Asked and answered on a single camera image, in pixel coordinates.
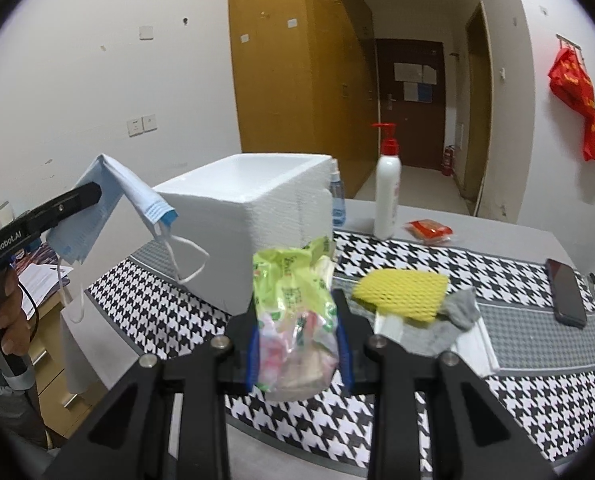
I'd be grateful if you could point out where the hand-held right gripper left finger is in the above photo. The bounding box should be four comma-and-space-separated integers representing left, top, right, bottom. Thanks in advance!
42, 300, 263, 480

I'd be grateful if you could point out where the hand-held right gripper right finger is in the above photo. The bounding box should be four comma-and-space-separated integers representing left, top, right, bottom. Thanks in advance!
331, 287, 558, 480

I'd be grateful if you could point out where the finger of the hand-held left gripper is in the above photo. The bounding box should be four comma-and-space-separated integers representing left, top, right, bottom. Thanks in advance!
24, 182, 102, 233

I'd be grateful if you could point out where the blue face mask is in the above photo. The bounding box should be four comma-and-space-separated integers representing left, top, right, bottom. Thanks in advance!
46, 154, 210, 325

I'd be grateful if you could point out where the green tissue packet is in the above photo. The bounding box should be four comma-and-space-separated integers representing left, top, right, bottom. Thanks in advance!
252, 237, 341, 403

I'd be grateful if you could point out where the grey sock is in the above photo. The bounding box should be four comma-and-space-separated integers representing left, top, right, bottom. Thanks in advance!
400, 287, 482, 358

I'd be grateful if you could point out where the yellow foam net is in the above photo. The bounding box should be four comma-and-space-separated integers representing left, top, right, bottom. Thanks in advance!
351, 267, 451, 325

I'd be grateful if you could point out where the white foam box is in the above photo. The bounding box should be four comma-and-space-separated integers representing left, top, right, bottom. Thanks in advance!
152, 154, 335, 316

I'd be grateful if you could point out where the person's left hand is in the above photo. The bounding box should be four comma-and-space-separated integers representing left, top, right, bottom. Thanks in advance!
0, 280, 32, 361

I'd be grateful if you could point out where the white paper sheet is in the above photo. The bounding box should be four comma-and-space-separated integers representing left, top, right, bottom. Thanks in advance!
14, 262, 75, 306

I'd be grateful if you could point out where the blue spray bottle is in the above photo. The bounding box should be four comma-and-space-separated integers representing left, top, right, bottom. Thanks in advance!
329, 159, 348, 231

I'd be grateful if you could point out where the red snack packet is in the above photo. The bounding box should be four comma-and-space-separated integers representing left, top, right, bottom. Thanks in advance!
405, 219, 454, 245

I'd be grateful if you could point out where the houndstooth tablecloth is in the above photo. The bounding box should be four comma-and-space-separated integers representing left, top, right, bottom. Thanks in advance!
84, 230, 595, 461

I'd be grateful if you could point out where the white pump bottle red cap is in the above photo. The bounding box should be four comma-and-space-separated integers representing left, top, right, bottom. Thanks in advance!
371, 122, 403, 241

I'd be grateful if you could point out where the black smartphone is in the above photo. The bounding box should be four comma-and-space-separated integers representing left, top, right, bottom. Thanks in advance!
545, 258, 588, 330

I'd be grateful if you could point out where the dark brown door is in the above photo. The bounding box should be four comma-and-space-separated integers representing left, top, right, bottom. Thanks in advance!
375, 39, 447, 170

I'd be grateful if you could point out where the wooden wardrobe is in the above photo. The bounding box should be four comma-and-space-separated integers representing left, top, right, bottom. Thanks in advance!
227, 0, 378, 200

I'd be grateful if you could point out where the blue paper notice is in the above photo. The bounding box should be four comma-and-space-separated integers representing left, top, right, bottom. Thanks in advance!
404, 82, 432, 103

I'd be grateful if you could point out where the light wooden side door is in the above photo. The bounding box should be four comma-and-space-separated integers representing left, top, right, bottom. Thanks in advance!
465, 2, 493, 206

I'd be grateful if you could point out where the white paper notice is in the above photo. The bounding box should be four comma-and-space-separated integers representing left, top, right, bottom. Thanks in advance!
394, 62, 438, 83

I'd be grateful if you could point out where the red hanging bag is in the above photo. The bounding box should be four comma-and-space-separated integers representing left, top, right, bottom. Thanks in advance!
549, 47, 595, 168

